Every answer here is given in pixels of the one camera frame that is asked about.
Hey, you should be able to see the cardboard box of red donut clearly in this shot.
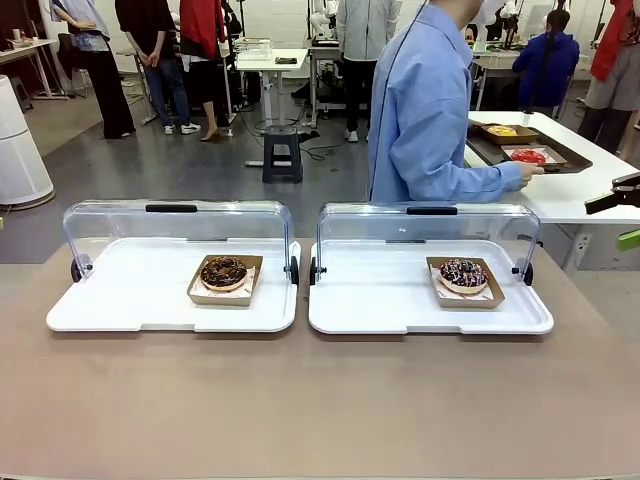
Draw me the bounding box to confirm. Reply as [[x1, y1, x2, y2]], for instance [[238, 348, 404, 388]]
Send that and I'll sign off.
[[501, 144, 569, 168]]

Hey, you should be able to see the white background work table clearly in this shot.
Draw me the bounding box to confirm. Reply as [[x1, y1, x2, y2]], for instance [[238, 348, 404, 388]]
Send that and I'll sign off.
[[469, 42, 526, 111]]

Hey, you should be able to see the dark brown serving tray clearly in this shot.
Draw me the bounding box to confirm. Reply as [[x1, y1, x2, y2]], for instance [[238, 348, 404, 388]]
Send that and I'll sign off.
[[464, 124, 594, 176]]

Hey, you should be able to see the white side table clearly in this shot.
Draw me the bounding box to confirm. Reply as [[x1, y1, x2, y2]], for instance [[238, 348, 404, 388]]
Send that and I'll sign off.
[[462, 110, 640, 271]]

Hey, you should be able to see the cardboard box of yellow donut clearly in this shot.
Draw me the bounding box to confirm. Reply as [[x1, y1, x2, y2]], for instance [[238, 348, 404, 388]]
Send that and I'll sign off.
[[479, 123, 540, 147]]

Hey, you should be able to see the person in light grey shirt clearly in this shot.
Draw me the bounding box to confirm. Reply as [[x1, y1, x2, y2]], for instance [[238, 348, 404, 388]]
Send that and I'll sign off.
[[335, 0, 401, 144]]

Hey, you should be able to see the figure in red black top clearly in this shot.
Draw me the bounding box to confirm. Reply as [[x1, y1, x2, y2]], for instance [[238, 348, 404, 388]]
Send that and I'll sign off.
[[179, 0, 236, 144]]

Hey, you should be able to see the white desk with small items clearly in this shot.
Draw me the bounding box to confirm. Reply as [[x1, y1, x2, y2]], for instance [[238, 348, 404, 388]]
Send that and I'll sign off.
[[0, 38, 69, 101]]

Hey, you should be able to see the person in blue shirt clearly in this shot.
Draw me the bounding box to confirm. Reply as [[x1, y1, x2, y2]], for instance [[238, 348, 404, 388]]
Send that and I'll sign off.
[[368, 0, 546, 204]]

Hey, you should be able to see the person in dark blue jacket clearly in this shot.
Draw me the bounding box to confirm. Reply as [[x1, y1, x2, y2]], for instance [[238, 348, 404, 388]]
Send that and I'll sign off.
[[512, 9, 581, 119]]

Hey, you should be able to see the white height-adjustable desk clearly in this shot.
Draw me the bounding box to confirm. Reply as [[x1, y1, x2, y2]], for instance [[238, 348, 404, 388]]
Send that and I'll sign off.
[[234, 47, 309, 167]]

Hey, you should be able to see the clear plastic display lid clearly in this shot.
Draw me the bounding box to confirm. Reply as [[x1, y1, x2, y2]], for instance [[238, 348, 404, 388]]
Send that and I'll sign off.
[[62, 199, 294, 286], [315, 201, 543, 286]]

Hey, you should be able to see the white display tray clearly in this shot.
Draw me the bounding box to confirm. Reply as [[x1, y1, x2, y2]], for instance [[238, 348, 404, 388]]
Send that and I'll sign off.
[[45, 237, 301, 334], [308, 238, 555, 335]]

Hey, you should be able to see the white air purifier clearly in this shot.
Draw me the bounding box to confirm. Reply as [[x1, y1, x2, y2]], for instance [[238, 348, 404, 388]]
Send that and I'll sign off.
[[0, 73, 55, 207]]

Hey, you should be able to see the person's right hand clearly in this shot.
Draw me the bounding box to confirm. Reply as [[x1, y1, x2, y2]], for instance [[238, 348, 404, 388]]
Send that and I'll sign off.
[[517, 162, 546, 190]]

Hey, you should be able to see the dark sprinkled donut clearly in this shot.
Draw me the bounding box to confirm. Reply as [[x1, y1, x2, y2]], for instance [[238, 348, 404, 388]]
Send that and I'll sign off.
[[438, 257, 490, 295]]

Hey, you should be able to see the person in black shirt, jeans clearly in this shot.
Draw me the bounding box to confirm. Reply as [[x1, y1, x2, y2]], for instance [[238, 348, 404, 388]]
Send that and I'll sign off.
[[114, 0, 202, 136]]

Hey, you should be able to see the chocolate sprinkle donut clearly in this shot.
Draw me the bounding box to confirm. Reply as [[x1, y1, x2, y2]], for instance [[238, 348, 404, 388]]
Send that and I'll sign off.
[[200, 256, 248, 293]]

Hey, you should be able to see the cardboard box of chocolate donut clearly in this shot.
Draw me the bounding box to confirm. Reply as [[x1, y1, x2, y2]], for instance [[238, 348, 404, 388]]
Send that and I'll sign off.
[[186, 254, 265, 307]]

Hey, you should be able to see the person's right forearm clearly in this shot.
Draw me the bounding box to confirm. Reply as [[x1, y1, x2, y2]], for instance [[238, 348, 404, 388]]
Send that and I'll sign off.
[[407, 162, 524, 204]]

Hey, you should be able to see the figure with red scarf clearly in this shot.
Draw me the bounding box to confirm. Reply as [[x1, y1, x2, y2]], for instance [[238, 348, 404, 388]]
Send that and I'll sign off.
[[577, 0, 640, 156]]

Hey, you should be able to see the red glazed donut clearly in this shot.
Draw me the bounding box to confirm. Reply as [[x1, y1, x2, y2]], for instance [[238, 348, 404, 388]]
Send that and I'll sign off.
[[510, 148, 548, 166]]

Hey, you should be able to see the grey plastic step stool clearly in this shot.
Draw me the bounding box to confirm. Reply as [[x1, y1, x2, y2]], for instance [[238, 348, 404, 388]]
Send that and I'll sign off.
[[261, 125, 304, 185]]

